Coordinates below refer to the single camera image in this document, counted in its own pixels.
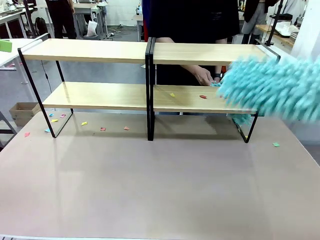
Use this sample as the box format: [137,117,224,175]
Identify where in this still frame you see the person's right hand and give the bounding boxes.
[193,66,215,87]

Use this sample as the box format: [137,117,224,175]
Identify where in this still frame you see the wooden side table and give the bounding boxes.
[255,23,296,48]

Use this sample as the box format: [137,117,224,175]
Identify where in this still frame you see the background person in dark clothes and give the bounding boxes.
[44,0,76,40]

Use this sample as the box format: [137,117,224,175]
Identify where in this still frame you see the person in black shirt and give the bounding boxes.
[141,0,241,86]

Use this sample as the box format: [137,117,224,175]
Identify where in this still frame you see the cardboard box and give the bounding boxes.
[8,102,42,127]

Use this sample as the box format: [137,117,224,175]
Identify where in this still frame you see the bright green block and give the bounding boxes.
[0,39,13,53]

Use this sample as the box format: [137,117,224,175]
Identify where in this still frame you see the white side table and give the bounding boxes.
[0,37,43,86]

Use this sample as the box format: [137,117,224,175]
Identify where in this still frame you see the person's right forearm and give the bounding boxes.
[155,37,201,76]

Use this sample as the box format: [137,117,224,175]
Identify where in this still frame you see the black pole stand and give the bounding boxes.
[264,0,285,47]

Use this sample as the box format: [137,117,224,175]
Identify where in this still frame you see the white items on side table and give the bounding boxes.
[273,21,300,39]

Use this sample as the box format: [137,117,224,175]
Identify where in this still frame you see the teal microfiber duster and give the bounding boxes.
[209,56,320,129]

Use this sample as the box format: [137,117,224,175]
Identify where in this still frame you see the wood and black metal shelf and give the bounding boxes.
[17,32,153,141]
[148,37,281,144]

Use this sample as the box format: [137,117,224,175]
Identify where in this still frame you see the black backpack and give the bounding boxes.
[34,16,49,36]

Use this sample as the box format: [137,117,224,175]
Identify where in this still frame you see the grey background table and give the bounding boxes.
[71,1,109,40]

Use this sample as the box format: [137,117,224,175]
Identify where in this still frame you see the background person in black jacket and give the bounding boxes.
[242,0,279,35]

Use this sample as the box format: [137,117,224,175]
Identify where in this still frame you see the white plastic bag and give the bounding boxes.
[87,20,99,37]

